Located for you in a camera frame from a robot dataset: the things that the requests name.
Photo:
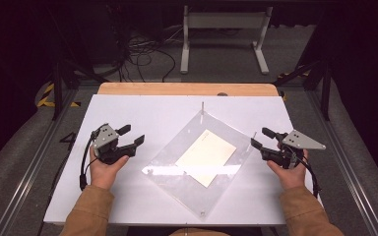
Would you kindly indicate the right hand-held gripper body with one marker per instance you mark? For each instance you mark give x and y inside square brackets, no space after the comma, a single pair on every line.
[300,140]

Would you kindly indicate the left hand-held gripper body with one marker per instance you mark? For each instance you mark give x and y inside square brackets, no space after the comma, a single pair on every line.
[106,136]

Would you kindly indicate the person's right hand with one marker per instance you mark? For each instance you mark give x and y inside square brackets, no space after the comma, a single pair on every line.
[292,177]

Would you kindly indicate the person's left hand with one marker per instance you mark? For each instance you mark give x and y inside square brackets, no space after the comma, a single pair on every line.
[103,173]

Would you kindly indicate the white board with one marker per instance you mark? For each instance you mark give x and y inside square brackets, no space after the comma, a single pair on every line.
[144,114]

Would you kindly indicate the cream paper card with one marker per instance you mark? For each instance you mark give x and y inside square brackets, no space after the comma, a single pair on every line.
[206,157]

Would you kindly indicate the clear plastic zip bag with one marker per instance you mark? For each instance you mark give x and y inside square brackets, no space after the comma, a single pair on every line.
[177,183]

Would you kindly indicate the black metal stand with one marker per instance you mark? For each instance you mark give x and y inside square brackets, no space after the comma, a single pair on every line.
[325,85]
[58,85]

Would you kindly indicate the wooden table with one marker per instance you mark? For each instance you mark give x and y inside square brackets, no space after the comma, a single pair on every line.
[177,89]

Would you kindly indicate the white metal stand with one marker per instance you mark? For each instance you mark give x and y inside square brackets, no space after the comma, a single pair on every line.
[223,20]

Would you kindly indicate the small clear post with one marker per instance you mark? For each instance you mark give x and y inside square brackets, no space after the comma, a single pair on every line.
[254,136]

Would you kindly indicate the aluminium rail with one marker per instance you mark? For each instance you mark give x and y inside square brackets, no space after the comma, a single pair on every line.
[29,170]
[347,164]

